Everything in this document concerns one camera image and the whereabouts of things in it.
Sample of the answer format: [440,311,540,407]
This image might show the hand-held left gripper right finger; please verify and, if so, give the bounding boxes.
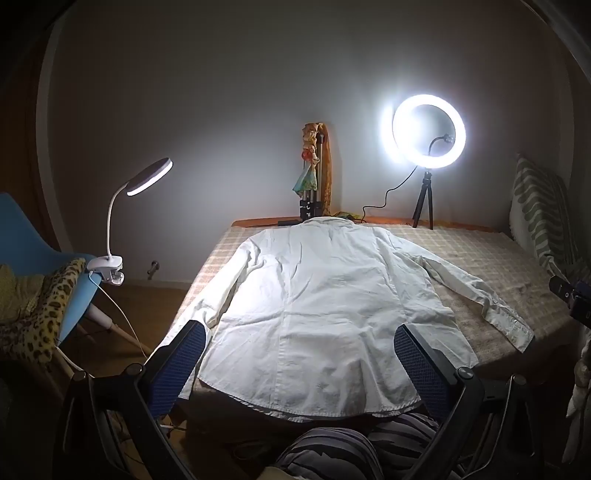
[394,323,546,480]

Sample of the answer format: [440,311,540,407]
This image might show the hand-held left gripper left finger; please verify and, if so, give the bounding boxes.
[53,320,208,480]

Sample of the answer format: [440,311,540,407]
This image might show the white shirt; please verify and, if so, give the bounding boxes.
[168,217,535,423]

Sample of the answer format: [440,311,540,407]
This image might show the pale cloth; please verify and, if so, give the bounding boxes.
[566,360,591,422]

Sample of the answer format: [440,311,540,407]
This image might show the green striped pillow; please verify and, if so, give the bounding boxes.
[508,154,583,278]

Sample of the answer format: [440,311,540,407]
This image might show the checked beige blanket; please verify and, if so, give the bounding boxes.
[182,225,578,370]

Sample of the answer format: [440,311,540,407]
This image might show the striped pants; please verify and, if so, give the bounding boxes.
[272,412,462,480]

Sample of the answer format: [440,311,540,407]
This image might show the leopard print cloth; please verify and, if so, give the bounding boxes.
[0,257,88,365]

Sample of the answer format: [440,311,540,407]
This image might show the orange bed sheet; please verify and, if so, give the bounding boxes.
[231,217,499,232]

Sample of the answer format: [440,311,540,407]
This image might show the white clip lamp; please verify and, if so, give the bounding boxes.
[87,158,174,285]

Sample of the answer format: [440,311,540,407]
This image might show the blue chair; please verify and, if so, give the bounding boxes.
[0,193,139,365]

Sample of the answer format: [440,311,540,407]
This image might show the folded metal tripod stand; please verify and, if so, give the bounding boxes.
[299,138,326,220]

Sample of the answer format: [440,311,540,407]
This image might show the orange cloth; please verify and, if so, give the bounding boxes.
[318,121,334,217]

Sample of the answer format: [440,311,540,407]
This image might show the colourful printed cloth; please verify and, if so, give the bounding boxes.
[292,122,324,195]

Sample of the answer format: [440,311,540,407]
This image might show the white lamp cable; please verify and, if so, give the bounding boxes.
[90,272,154,361]

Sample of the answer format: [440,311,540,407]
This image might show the black power cable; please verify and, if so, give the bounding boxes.
[361,176,422,220]

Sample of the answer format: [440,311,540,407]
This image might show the black ring light tripod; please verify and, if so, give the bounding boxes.
[412,171,435,230]

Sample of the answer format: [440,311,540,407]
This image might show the round ring light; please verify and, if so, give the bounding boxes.
[392,93,467,168]

